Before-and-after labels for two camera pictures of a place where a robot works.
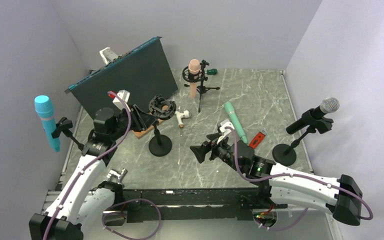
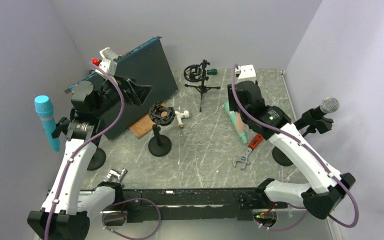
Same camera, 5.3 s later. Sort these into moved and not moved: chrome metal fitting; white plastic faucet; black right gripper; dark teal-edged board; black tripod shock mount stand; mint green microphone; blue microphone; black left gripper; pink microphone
Moved: pink microphone; black left gripper; black right gripper
Not moved: mint green microphone; white plastic faucet; chrome metal fitting; dark teal-edged board; black tripod shock mount stand; blue microphone
